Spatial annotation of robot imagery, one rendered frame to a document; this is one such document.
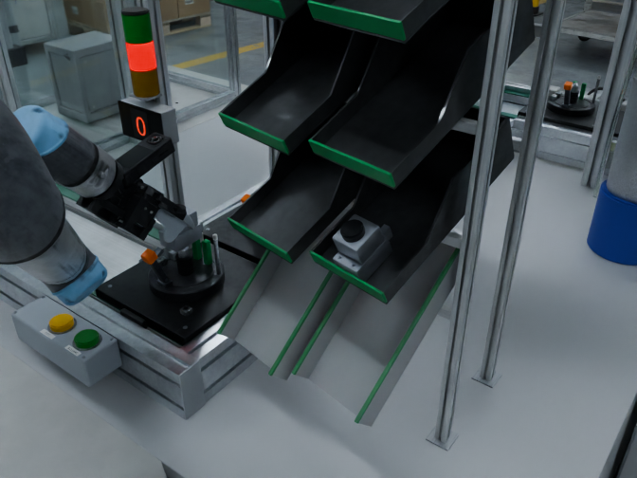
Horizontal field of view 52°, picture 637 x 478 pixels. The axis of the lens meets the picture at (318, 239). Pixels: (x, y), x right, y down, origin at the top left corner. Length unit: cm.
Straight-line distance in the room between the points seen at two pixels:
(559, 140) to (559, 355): 88
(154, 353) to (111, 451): 16
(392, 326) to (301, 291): 16
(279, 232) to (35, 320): 51
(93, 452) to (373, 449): 44
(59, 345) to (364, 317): 52
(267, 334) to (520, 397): 46
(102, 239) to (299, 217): 69
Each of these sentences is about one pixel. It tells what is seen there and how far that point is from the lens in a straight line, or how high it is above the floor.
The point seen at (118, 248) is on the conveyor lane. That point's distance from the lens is 148.
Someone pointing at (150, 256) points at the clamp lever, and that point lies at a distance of 114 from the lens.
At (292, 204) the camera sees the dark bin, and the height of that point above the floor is 122.
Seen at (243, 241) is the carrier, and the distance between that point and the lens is 134.
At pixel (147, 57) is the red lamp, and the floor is 134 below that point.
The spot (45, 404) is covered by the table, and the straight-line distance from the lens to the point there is 123.
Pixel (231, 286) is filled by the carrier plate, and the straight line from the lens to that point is 121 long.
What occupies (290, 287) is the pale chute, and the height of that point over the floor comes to 107.
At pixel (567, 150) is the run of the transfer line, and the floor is 91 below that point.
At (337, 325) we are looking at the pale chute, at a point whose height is 106.
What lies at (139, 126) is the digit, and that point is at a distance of 132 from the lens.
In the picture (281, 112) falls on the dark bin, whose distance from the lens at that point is 87.
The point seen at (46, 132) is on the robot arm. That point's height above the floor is 135.
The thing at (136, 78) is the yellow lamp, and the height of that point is 130.
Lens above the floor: 168
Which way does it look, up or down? 32 degrees down
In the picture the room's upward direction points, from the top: straight up
